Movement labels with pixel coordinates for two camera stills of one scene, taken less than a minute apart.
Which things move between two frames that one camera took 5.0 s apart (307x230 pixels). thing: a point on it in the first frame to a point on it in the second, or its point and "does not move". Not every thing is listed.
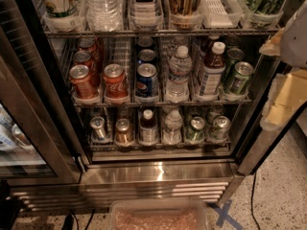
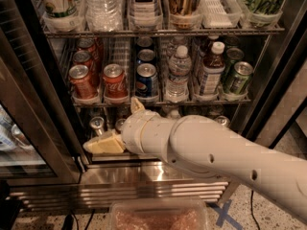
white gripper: (295, 37) to (133, 132)
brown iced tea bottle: (214, 68) does not move
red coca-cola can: (115, 82) does not move
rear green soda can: (233, 56) does not move
